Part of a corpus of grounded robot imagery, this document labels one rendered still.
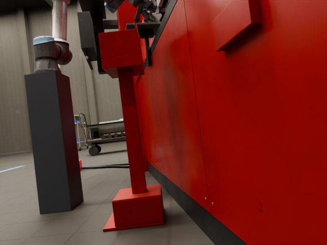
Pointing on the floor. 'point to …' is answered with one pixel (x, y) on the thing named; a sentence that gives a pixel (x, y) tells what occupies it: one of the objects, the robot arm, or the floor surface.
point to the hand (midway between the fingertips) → (158, 26)
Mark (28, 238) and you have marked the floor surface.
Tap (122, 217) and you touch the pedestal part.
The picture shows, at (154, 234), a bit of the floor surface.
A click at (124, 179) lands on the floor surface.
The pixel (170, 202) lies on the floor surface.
